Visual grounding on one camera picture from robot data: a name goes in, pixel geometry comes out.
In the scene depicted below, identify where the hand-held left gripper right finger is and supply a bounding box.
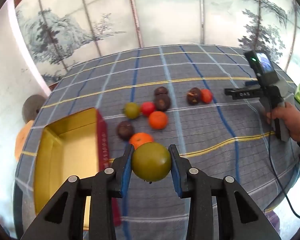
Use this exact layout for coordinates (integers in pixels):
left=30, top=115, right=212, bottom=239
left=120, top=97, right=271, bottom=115
left=168, top=144, right=282, bottom=240

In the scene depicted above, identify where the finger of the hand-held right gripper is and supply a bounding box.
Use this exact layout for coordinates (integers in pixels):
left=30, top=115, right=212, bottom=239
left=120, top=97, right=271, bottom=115
left=224, top=85, right=263, bottom=98

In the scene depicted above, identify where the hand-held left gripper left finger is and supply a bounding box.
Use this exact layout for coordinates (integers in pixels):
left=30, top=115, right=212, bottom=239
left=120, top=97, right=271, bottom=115
left=21, top=144, right=135, bottom=240

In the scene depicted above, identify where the large green round fruit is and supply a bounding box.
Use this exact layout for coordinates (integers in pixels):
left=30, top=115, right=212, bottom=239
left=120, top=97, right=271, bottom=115
left=131, top=142, right=172, bottom=182

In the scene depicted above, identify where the orange with green stem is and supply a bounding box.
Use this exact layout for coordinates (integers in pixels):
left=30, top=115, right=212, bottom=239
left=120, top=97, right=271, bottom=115
left=129, top=132, right=154, bottom=151

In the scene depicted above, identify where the dark purple passion fruit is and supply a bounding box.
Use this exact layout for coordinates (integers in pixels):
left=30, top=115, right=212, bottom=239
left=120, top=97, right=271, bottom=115
left=154, top=87, right=169, bottom=97
left=154, top=94, right=171, bottom=112
left=117, top=121, right=135, bottom=140
left=187, top=87, right=202, bottom=105

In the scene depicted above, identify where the red tin box gold inside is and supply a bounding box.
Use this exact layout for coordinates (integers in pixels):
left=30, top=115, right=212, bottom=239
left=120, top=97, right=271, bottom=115
left=33, top=107, right=122, bottom=232

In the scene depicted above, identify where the plain round orange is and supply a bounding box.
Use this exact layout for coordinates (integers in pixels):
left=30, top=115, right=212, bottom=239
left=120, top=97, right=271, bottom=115
left=148, top=111, right=168, bottom=130

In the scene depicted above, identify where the small green round fruit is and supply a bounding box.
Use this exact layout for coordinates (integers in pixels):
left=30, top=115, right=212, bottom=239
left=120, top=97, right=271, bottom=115
left=124, top=102, right=140, bottom=119

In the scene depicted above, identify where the pinkish red tomato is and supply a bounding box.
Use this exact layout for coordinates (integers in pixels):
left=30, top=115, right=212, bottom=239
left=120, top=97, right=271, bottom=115
left=140, top=102, right=156, bottom=117

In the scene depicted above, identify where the person's right hand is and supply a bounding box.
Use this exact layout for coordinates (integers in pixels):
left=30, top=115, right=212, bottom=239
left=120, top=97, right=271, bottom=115
left=266, top=102, right=300, bottom=143

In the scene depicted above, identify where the orange-red tomato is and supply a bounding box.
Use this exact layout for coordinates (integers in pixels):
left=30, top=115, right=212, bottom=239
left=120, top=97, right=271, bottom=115
left=200, top=89, right=213, bottom=104

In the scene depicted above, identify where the grey plaid tablecloth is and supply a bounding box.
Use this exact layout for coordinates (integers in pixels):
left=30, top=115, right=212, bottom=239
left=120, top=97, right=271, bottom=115
left=14, top=44, right=300, bottom=240

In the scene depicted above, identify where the orange stool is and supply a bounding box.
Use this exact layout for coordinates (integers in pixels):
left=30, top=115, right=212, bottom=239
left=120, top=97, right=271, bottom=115
left=14, top=121, right=35, bottom=162

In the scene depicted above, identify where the painted landscape folding screen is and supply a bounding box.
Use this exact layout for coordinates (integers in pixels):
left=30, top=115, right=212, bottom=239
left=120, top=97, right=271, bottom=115
left=14, top=0, right=300, bottom=85

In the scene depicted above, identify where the grey round cushion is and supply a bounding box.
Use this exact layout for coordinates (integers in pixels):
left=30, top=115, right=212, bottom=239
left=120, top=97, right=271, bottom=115
left=22, top=94, right=47, bottom=123

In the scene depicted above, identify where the black cable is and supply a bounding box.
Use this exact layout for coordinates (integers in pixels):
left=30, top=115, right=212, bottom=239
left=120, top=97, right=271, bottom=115
left=267, top=127, right=300, bottom=221

